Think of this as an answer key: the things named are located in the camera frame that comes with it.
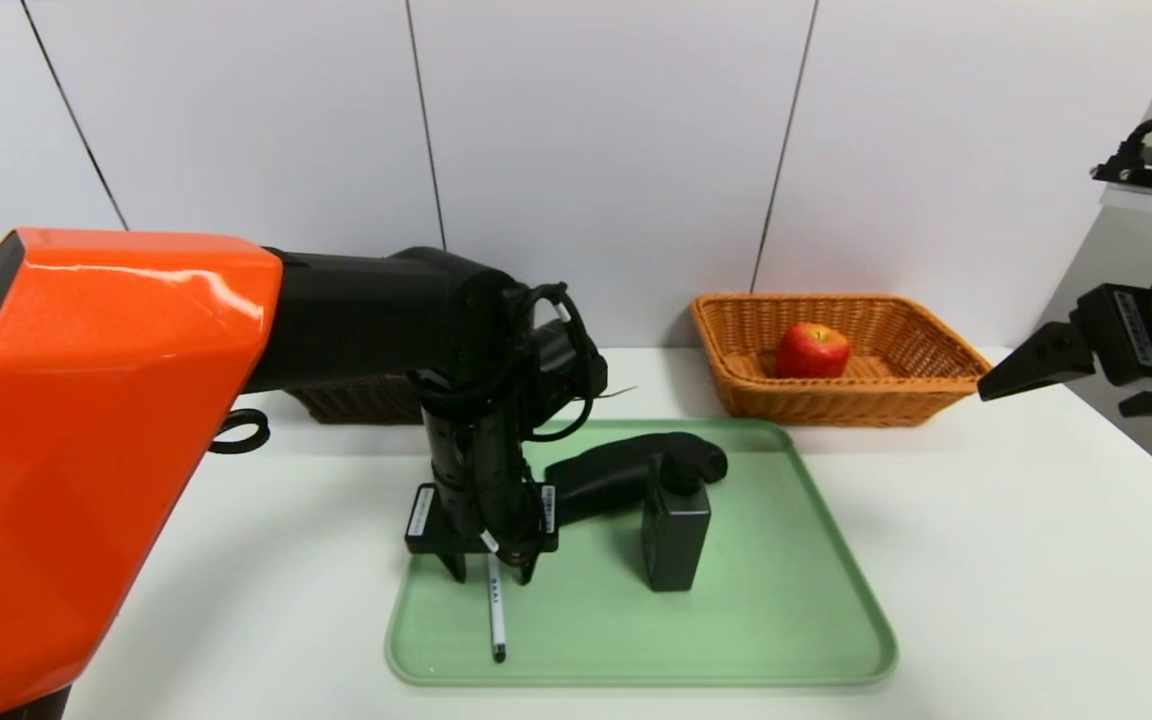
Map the black square toiletry bottle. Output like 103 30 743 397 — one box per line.
640 455 713 593

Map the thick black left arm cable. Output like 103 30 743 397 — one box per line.
208 408 272 456

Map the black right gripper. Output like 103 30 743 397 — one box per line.
977 248 1152 418

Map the white pen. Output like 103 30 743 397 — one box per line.
486 555 508 664

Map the orange wicker basket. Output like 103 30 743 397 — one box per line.
691 292 1001 429

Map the dark brown wicker basket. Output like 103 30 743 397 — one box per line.
286 375 427 425

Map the red apple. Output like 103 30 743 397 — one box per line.
774 322 852 380

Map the light green plastic tray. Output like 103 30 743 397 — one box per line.
385 418 899 688

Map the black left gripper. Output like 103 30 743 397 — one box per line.
404 404 559 586

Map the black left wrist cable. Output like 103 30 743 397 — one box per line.
416 283 605 443

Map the black glasses case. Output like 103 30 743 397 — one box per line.
544 432 729 528

